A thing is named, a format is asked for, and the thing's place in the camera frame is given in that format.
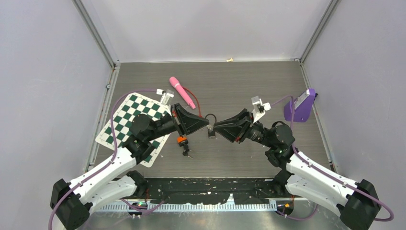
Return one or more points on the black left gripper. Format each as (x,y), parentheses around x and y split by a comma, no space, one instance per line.
(187,122)

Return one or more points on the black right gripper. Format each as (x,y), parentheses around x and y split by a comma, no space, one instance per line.
(237,128)

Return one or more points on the red cable padlock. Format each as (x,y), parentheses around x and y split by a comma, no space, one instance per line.
(195,99)

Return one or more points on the orange black padlock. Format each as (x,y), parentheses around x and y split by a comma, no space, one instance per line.
(182,141)

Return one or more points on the black cable padlock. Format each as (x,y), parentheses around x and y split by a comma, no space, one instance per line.
(211,132)

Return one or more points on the black headed keys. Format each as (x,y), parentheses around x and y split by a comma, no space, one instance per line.
(186,151)

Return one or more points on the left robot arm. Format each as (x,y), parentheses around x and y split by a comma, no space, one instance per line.
(71,201)

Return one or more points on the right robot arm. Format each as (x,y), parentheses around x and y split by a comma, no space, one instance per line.
(355,203)

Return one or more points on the pink toy microphone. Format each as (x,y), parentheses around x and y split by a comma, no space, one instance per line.
(178,87)

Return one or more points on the green white chessboard mat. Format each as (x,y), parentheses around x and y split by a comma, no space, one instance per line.
(134,104)

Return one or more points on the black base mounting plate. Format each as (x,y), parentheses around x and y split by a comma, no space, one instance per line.
(213,191)

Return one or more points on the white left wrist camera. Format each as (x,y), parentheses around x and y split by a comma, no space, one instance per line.
(166,96)

